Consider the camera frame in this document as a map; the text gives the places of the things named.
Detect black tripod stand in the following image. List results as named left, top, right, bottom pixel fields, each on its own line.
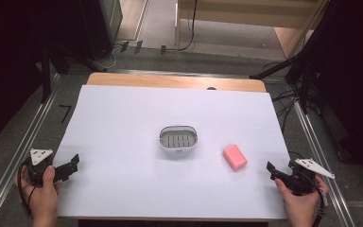
left=249, top=0, right=344, bottom=115

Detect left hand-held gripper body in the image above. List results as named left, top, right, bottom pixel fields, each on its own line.
left=21, top=148, right=58, bottom=187

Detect black curtain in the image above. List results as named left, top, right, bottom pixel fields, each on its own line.
left=0, top=0, right=86, bottom=151
left=302, top=0, right=363, bottom=187

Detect grey slotted soap dish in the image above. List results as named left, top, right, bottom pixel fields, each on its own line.
left=158, top=125, right=199, bottom=153

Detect light wooden shelf unit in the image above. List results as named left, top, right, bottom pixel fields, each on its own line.
left=174, top=0, right=330, bottom=61

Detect pink soap bar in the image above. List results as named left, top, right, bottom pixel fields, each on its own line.
left=222, top=144, right=249, bottom=172

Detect wooden table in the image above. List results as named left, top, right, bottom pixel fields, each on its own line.
left=78, top=72, right=269, bottom=227

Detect person's right hand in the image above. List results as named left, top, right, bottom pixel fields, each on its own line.
left=274, top=175, right=330, bottom=221

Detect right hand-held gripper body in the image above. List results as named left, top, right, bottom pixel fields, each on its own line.
left=287, top=157, right=336, bottom=197

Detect black metal stand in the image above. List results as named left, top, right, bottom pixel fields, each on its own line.
left=39, top=41, right=108, bottom=104

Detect metal floor rail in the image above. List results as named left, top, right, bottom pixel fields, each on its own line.
left=0, top=73, right=62, bottom=227
left=292, top=99, right=357, bottom=227

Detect white paper sheet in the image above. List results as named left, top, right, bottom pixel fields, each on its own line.
left=56, top=84, right=292, bottom=221

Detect person's left hand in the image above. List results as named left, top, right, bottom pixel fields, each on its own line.
left=13, top=166, right=61, bottom=220

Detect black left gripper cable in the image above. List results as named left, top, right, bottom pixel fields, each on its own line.
left=16, top=159, right=38, bottom=217

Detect dark cabinet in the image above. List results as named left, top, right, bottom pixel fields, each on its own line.
left=77, top=0, right=124, bottom=61

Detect black hanging cable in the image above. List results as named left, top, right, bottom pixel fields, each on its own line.
left=166, top=0, right=199, bottom=53

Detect white floor cable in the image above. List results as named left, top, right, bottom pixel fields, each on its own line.
left=91, top=44, right=124, bottom=71

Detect bundle of black floor cables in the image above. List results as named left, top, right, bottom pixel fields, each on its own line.
left=262, top=61, right=310, bottom=133

